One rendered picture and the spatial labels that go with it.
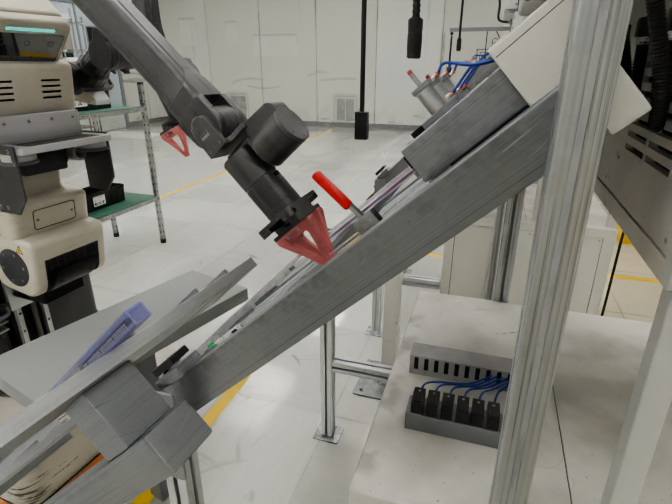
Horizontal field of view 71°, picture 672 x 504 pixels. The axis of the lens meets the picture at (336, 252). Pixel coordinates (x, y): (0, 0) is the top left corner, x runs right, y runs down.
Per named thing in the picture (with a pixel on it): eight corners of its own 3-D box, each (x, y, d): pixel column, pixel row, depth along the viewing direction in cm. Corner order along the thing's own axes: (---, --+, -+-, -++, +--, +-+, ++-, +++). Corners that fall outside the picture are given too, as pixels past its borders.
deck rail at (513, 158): (185, 418, 77) (159, 390, 76) (192, 410, 78) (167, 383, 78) (610, 131, 43) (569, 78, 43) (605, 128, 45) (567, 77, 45)
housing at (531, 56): (572, 163, 47) (486, 50, 46) (538, 115, 90) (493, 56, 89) (654, 108, 43) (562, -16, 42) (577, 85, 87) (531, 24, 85)
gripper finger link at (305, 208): (353, 242, 70) (312, 194, 69) (338, 260, 64) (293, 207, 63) (321, 266, 73) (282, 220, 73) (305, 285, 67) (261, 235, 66)
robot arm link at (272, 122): (224, 122, 72) (186, 127, 65) (269, 68, 67) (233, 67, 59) (271, 184, 73) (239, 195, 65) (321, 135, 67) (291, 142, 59)
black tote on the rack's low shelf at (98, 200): (57, 225, 269) (52, 206, 264) (34, 222, 274) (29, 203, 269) (127, 199, 319) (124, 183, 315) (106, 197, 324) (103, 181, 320)
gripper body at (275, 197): (321, 197, 71) (290, 160, 71) (296, 217, 62) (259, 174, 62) (293, 222, 74) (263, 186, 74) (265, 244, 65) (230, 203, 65)
